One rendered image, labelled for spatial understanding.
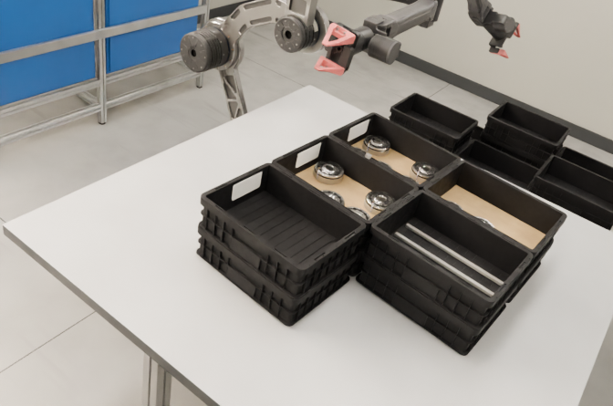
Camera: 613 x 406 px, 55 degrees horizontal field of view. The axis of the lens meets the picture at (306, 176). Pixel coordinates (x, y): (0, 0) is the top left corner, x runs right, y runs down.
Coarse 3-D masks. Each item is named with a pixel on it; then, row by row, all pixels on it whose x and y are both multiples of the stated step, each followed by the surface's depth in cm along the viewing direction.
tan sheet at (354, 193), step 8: (312, 168) 209; (304, 176) 204; (312, 176) 205; (344, 176) 208; (312, 184) 200; (320, 184) 201; (328, 184) 202; (336, 184) 203; (344, 184) 204; (352, 184) 205; (360, 184) 206; (336, 192) 199; (344, 192) 200; (352, 192) 201; (360, 192) 202; (368, 192) 203; (344, 200) 196; (352, 200) 197; (360, 200) 198; (360, 208) 194
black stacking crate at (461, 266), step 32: (384, 224) 177; (416, 224) 192; (448, 224) 188; (384, 256) 172; (448, 256) 182; (480, 256) 185; (512, 256) 177; (416, 288) 168; (448, 288) 161; (512, 288) 175; (480, 320) 159
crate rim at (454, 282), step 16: (416, 192) 190; (400, 208) 181; (448, 208) 186; (480, 224) 181; (384, 240) 169; (416, 256) 164; (528, 256) 172; (432, 272) 162; (448, 272) 160; (464, 288) 157; (480, 304) 155
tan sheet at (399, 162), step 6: (354, 144) 227; (360, 144) 228; (390, 150) 229; (372, 156) 222; (378, 156) 223; (384, 156) 224; (390, 156) 225; (396, 156) 225; (402, 156) 226; (390, 162) 221; (396, 162) 222; (402, 162) 222; (408, 162) 223; (414, 162) 224; (396, 168) 218; (402, 168) 219; (408, 168) 220; (402, 174) 216; (408, 174) 216
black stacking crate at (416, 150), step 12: (372, 120) 231; (384, 120) 227; (348, 132) 220; (372, 132) 233; (384, 132) 229; (396, 132) 226; (396, 144) 228; (408, 144) 224; (420, 144) 221; (408, 156) 226; (420, 156) 222; (432, 156) 219; (444, 156) 216
